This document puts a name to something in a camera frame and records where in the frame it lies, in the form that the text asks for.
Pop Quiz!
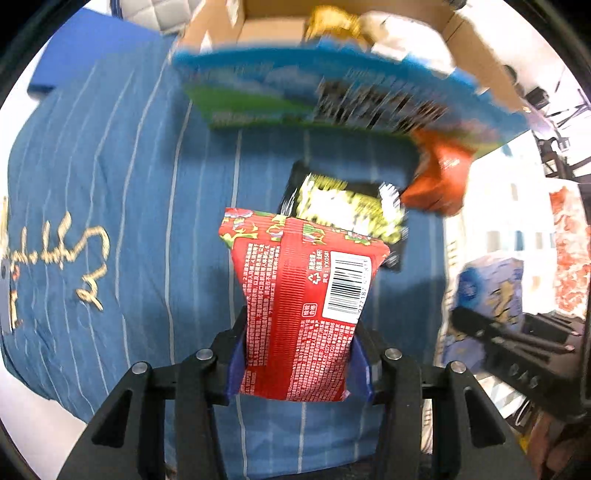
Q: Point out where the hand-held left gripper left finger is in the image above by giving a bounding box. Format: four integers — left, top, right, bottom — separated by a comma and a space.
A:
58, 305, 250, 480

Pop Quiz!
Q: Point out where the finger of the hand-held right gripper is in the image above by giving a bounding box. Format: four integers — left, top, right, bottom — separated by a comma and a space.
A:
450, 307, 576, 355
522, 314, 585, 337

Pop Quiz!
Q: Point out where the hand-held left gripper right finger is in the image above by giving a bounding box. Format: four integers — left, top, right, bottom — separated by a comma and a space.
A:
350, 323, 539, 480

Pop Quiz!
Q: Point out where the blue and purple packet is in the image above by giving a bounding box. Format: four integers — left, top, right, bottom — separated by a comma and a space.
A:
442, 256, 525, 370

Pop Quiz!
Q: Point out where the red snack packet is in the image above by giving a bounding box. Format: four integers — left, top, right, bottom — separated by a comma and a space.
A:
218, 208, 391, 404

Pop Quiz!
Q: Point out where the white soft packet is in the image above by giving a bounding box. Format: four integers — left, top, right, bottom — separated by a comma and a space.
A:
360, 11, 457, 77

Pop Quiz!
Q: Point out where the red patterned cloth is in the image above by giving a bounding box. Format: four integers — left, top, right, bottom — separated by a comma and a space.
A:
549, 184, 591, 315

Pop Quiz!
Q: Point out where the orange snack packet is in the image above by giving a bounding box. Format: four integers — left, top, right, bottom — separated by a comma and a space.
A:
399, 129, 476, 216

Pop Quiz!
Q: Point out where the black and yellow snack packet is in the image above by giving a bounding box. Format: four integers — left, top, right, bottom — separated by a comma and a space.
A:
279, 161, 410, 273

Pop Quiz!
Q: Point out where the black tripod stand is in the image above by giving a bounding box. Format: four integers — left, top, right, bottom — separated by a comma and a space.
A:
503, 65, 591, 182

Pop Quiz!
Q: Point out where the blue striped blanket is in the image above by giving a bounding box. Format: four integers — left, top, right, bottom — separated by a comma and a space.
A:
0, 34, 450, 480

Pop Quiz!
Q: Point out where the large blue and green packet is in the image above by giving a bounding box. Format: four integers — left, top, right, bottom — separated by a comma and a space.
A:
172, 37, 530, 158

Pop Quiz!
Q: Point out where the cardboard box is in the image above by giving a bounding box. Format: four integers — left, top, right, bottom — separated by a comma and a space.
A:
178, 0, 528, 114

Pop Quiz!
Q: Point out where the gold snack packet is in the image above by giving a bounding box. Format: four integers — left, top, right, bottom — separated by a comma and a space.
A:
302, 6, 371, 51

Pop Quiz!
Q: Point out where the blue flat box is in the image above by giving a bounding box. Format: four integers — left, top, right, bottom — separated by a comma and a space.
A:
28, 21, 122, 94

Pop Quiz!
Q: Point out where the white quilted pillow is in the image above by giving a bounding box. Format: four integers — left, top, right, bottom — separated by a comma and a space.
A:
113, 0, 209, 34

